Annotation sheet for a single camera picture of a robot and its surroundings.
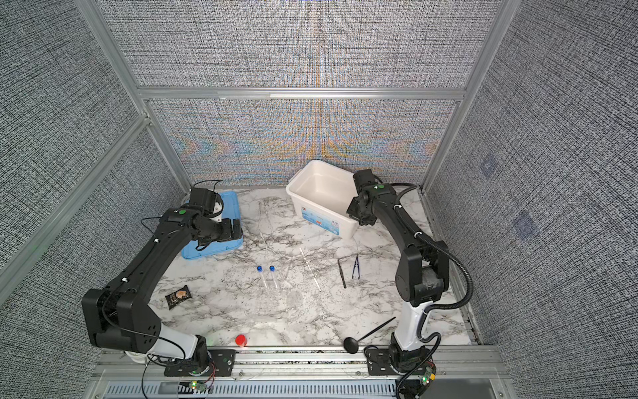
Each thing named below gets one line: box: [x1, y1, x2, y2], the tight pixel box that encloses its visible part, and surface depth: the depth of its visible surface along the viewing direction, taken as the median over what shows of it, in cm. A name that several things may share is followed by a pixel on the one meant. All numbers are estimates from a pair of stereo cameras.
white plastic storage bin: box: [285, 159, 359, 240], surface depth 105 cm
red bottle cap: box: [235, 334, 248, 348], surface depth 78 cm
